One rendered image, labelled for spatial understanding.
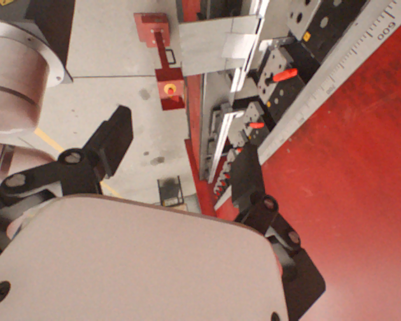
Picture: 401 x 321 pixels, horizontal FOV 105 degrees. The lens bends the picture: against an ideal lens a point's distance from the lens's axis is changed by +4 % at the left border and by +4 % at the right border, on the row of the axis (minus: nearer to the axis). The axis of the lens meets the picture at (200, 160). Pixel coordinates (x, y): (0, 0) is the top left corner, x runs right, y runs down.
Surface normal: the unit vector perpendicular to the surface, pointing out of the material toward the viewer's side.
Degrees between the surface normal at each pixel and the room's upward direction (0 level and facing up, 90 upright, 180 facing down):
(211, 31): 0
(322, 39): 90
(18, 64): 90
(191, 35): 0
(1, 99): 91
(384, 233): 90
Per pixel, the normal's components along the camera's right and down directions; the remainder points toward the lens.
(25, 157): 0.72, -0.56
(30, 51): 0.88, -0.37
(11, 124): 0.70, 0.68
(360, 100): -0.97, 0.22
